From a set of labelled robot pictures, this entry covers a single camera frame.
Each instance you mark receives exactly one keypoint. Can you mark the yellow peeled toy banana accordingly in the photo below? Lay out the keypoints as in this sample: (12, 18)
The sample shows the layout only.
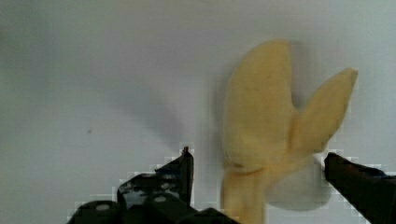
(265, 137)

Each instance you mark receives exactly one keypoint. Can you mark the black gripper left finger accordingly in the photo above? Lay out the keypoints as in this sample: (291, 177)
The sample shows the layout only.
(162, 197)

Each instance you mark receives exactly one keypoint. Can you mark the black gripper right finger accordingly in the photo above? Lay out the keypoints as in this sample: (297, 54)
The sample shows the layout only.
(369, 190)

